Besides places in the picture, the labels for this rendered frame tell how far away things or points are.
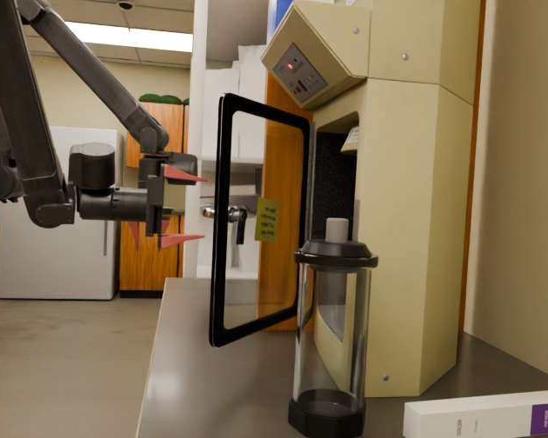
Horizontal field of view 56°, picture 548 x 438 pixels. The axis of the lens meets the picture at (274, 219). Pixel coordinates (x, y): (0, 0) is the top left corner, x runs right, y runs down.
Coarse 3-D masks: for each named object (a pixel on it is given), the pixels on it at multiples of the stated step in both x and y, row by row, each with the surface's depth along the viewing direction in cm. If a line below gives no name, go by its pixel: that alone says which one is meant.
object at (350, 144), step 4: (356, 124) 88; (352, 128) 89; (356, 128) 87; (352, 132) 88; (356, 132) 87; (348, 136) 89; (352, 136) 87; (356, 136) 86; (348, 140) 88; (352, 140) 86; (356, 140) 86; (344, 144) 89; (348, 144) 87; (352, 144) 86; (356, 144) 85; (344, 148) 88; (348, 148) 87; (352, 148) 85; (356, 148) 85; (344, 152) 93; (348, 152) 94; (352, 152) 96; (356, 152) 96
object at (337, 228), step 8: (328, 224) 66; (336, 224) 65; (344, 224) 65; (328, 232) 66; (336, 232) 65; (344, 232) 65; (312, 240) 67; (320, 240) 68; (328, 240) 66; (336, 240) 65; (344, 240) 65; (304, 248) 65; (312, 248) 64; (320, 248) 63; (328, 248) 63; (336, 248) 63; (344, 248) 63; (352, 248) 63; (360, 248) 64; (344, 256) 62; (352, 256) 62; (360, 256) 63
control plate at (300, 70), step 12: (288, 60) 89; (300, 60) 85; (276, 72) 100; (288, 72) 94; (300, 72) 89; (312, 72) 84; (288, 84) 99; (312, 84) 88; (324, 84) 84; (300, 96) 99
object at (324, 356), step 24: (312, 264) 62; (312, 288) 63; (336, 288) 62; (360, 288) 63; (312, 312) 63; (336, 312) 62; (360, 312) 63; (312, 336) 63; (336, 336) 62; (360, 336) 64; (312, 360) 63; (336, 360) 63; (360, 360) 64; (312, 384) 64; (336, 384) 63; (360, 384) 65; (312, 408) 64; (336, 408) 63; (360, 408) 65
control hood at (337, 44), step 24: (288, 24) 78; (312, 24) 72; (336, 24) 73; (360, 24) 73; (288, 48) 85; (312, 48) 77; (336, 48) 73; (360, 48) 74; (336, 72) 77; (360, 72) 74; (312, 96) 94
